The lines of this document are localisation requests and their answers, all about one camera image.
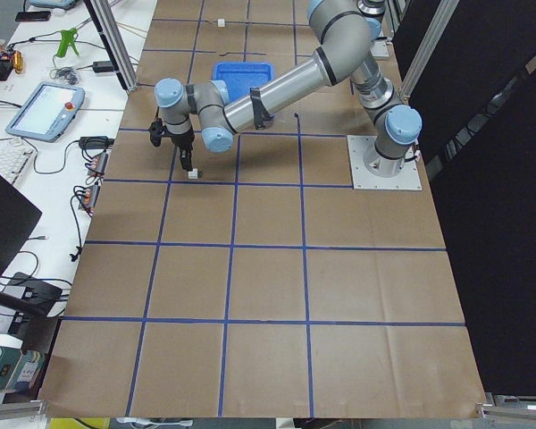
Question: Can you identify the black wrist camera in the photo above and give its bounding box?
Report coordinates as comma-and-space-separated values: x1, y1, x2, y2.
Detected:
148, 118, 167, 147

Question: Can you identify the blue plastic tray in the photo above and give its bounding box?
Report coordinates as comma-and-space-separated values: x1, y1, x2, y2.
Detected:
211, 62, 274, 106

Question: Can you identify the left teach pendant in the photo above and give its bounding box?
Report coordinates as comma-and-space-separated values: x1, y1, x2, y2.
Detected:
5, 82, 86, 142

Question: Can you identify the black monitor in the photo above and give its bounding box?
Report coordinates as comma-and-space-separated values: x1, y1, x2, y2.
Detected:
0, 175, 42, 274

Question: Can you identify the black power adapter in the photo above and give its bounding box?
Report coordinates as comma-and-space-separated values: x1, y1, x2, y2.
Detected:
91, 61, 114, 73

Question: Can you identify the aluminium frame post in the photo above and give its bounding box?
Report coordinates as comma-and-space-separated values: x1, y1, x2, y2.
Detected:
84, 0, 138, 93

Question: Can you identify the black smartphone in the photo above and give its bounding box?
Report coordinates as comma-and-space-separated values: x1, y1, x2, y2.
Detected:
15, 11, 51, 22

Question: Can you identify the green handled grabber tool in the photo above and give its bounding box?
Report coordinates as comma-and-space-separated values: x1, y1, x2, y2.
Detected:
55, 28, 80, 58

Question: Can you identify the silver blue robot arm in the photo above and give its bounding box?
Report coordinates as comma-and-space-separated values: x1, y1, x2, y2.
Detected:
148, 0, 423, 178
356, 0, 386, 40

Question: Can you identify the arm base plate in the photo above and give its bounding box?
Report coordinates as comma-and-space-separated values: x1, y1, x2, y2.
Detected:
371, 38, 389, 59
347, 135, 423, 191

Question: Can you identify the white keyboard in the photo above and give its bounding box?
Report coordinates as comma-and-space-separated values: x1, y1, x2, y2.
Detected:
0, 137, 37, 187

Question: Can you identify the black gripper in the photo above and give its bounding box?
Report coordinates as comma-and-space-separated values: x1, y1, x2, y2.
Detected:
170, 130, 194, 172

